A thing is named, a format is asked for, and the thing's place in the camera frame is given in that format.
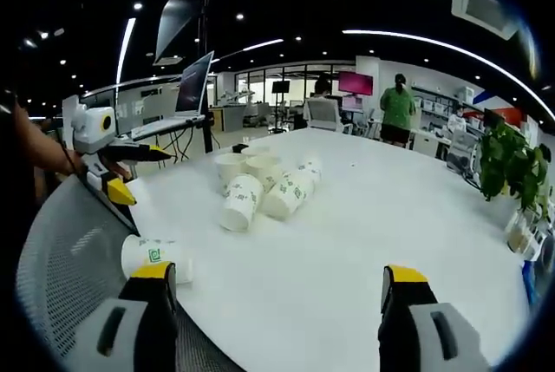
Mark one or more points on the black screen on stand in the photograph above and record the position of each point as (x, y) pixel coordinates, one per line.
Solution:
(281, 86)

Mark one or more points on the person's left hand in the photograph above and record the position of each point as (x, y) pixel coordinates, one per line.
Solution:
(118, 171)

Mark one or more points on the ceiling air conditioner unit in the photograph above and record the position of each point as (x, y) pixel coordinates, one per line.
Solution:
(483, 5)

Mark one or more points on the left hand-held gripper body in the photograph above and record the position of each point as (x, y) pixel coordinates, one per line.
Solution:
(93, 127)

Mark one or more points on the white table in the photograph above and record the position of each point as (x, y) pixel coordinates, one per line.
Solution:
(347, 237)

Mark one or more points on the grey mesh chair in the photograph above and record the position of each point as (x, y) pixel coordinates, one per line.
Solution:
(69, 268)

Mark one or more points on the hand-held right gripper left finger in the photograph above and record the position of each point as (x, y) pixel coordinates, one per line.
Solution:
(143, 328)

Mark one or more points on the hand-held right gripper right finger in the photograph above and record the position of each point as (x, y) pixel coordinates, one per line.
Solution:
(416, 328)

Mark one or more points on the white office chair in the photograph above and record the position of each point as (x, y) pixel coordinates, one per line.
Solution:
(461, 151)

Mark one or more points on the black stand pole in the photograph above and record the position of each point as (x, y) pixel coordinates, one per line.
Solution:
(207, 86)

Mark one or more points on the pile of white paper cups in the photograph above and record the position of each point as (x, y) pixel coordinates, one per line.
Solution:
(260, 185)

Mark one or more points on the glass vase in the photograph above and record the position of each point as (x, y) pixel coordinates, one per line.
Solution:
(520, 233)

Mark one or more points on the pink screen monitor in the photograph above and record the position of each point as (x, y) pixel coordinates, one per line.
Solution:
(355, 82)

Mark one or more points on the silver laptop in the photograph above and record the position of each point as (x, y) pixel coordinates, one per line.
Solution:
(191, 86)

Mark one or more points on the blue object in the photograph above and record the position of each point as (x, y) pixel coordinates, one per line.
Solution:
(531, 281)

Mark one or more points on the small black object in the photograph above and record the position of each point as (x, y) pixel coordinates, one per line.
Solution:
(240, 148)

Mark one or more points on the grey office chair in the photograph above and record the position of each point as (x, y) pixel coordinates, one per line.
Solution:
(323, 114)

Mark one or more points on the single green-print paper cup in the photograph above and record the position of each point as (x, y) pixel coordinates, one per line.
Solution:
(149, 255)

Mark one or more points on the green potted plant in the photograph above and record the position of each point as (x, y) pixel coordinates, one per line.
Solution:
(511, 164)

